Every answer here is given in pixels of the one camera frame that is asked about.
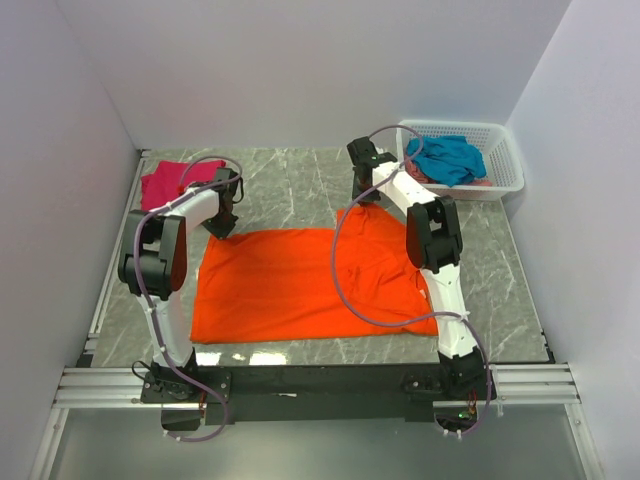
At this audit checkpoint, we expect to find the orange t shirt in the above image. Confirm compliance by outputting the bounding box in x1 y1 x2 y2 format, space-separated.
191 205 438 344

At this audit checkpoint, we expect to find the blue t shirt in basket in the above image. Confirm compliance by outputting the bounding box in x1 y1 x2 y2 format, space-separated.
405 135 487 178

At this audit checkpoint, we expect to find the pink t shirt in basket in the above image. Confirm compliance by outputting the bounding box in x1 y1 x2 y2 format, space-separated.
406 157 493 188

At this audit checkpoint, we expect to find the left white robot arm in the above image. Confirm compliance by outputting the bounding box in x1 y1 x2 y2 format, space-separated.
117 167 244 402

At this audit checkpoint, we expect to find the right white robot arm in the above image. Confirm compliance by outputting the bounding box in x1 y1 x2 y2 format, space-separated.
347 136 493 400

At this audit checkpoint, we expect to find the folded magenta t shirt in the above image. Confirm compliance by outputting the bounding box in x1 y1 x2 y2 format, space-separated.
140 160 226 211

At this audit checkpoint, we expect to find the black base bar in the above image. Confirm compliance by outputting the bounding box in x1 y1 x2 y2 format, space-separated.
140 363 496 430

